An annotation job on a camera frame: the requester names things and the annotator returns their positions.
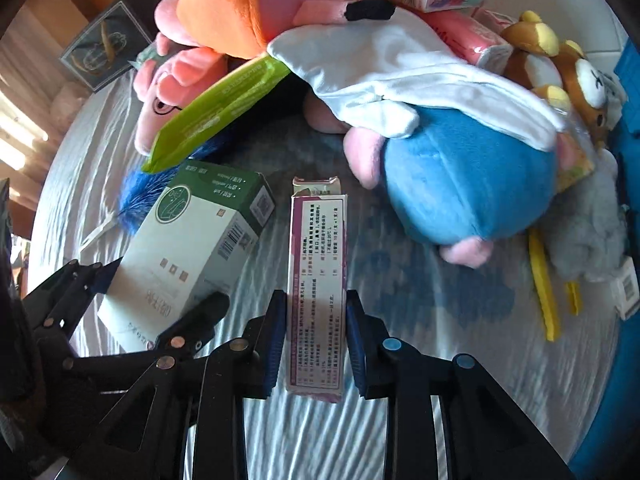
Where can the blue plastic storage crate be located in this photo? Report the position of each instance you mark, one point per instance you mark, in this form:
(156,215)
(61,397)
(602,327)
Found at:
(620,360)

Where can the blue feather duster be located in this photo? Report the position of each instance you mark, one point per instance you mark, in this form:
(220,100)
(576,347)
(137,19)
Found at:
(145,195)

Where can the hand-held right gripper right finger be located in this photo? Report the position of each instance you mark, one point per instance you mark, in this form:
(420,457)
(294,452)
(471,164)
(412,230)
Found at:
(357,350)

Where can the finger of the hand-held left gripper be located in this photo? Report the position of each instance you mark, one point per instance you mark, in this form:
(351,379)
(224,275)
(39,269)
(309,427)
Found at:
(65,295)
(197,322)

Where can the white green box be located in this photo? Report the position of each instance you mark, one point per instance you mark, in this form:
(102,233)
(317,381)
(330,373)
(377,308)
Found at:
(170,270)

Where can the green wipes packet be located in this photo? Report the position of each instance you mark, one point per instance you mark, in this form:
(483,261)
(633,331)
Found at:
(210,110)

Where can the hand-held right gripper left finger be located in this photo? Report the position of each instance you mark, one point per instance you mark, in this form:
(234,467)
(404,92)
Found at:
(274,350)

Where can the white cloth garment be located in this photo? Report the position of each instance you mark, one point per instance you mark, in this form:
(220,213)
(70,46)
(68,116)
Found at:
(400,70)

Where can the small yellow-eared bear plush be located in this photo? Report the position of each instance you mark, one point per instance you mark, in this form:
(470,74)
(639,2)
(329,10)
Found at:
(530,67)

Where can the orange fox plush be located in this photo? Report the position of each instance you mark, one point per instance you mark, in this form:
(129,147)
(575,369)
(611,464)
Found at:
(225,5)

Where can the grey plush toy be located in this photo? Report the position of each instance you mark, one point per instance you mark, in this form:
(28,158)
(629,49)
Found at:
(585,230)

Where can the purple white medicine box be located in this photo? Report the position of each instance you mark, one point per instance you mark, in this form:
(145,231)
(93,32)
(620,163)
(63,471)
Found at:
(317,285)

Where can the pink tissue pack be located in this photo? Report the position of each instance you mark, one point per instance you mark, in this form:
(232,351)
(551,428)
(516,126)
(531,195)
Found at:
(465,35)

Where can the blue plush toy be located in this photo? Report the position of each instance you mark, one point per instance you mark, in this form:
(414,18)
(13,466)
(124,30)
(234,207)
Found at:
(465,175)

